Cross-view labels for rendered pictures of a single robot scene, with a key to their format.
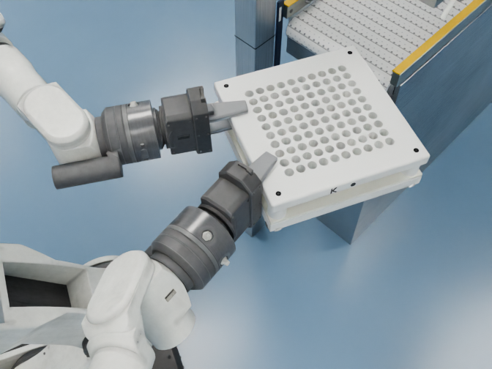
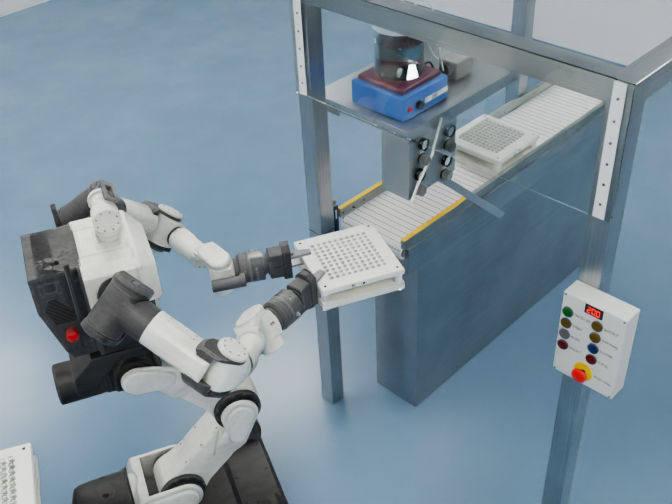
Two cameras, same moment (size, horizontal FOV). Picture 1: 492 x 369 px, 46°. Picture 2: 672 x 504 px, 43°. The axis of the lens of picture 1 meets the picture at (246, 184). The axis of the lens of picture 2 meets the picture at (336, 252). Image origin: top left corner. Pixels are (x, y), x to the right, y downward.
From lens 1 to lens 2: 1.62 m
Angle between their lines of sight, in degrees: 19
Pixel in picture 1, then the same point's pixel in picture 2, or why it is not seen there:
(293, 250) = (368, 412)
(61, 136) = (217, 263)
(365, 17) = (390, 215)
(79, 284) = not seen: hidden behind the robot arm
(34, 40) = not seen: hidden behind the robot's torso
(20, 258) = not seen: hidden behind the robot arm
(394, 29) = (407, 220)
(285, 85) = (332, 242)
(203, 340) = (293, 477)
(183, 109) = (277, 251)
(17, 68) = (190, 237)
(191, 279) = (282, 318)
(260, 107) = (318, 252)
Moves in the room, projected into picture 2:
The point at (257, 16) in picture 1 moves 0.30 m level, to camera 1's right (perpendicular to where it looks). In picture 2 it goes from (321, 215) to (414, 211)
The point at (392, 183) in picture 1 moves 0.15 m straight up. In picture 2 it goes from (388, 286) to (387, 242)
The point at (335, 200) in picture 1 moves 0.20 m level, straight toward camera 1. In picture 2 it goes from (357, 293) to (337, 342)
